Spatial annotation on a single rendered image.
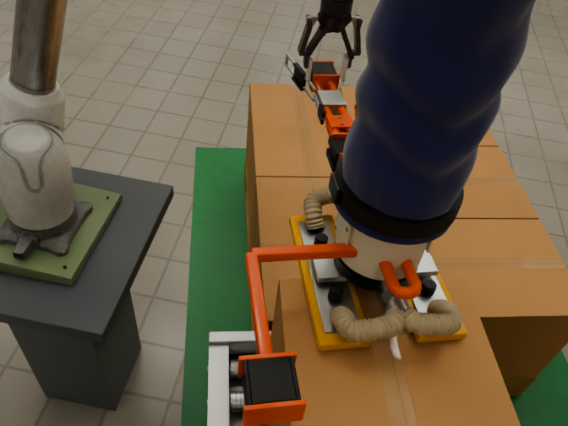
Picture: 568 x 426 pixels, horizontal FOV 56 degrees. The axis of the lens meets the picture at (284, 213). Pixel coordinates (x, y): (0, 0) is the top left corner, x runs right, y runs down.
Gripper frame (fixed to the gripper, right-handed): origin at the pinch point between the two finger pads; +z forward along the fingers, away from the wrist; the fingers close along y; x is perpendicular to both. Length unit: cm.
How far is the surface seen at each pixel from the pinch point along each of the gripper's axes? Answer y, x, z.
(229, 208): -21, 56, 109
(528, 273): 68, -29, 56
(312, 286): -13, -59, 12
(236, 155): -15, 94, 109
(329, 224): -5.8, -42.6, 12.2
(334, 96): 0.8, -8.4, 2.3
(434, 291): 11, -63, 10
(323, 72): 0.0, 2.6, 2.1
